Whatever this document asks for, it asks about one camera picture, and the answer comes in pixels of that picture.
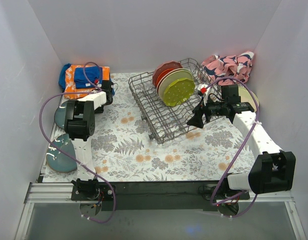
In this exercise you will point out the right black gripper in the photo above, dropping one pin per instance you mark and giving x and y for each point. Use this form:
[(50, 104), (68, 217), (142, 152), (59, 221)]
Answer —
[(205, 113)]

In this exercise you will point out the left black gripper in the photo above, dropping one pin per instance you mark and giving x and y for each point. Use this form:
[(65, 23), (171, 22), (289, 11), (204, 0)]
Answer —
[(108, 90)]

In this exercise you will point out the green polka dot scalloped plate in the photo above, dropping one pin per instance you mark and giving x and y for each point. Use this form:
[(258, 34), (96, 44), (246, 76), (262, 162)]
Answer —
[(178, 92)]

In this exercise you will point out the pink and green branch plate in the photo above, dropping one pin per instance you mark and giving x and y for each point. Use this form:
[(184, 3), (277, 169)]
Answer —
[(175, 76)]

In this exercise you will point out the orange plate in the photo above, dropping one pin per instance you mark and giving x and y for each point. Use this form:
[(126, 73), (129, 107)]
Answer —
[(162, 75)]

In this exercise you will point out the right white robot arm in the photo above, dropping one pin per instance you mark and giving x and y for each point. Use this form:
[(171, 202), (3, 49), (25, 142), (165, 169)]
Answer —
[(273, 168)]

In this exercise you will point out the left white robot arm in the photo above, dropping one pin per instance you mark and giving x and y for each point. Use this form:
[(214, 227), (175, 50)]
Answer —
[(80, 126)]

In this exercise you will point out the blue folded towel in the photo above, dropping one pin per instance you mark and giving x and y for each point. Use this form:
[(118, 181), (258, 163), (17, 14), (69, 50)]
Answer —
[(84, 76)]

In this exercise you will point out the pink navy floral cloth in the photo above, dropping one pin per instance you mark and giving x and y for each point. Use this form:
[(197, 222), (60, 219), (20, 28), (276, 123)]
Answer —
[(233, 66)]

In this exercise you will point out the cream green plate at back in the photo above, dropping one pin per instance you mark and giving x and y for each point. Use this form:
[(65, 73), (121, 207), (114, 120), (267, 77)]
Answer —
[(246, 97)]

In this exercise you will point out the dark teal plate upper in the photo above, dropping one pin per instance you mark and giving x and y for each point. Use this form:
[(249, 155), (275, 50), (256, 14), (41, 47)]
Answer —
[(60, 114)]

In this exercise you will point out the dark teal plate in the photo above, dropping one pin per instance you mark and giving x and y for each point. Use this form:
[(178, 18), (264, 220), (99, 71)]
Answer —
[(58, 161), (60, 114)]

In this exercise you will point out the floral table mat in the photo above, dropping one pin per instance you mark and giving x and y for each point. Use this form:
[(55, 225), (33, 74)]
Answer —
[(123, 152)]

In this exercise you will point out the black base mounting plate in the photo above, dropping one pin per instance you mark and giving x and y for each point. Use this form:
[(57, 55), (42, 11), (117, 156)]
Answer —
[(146, 195)]

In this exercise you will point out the dark teal plate lower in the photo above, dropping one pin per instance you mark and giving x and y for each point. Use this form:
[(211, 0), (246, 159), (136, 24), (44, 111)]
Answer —
[(58, 161)]

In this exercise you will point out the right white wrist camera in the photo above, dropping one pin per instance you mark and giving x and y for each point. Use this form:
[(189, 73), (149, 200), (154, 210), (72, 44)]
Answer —
[(204, 91)]

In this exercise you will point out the grey wire dish rack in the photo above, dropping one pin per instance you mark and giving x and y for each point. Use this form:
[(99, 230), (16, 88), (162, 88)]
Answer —
[(165, 122)]

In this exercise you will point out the aluminium frame rail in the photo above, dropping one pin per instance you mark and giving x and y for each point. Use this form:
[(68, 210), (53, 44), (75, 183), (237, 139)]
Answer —
[(50, 214)]

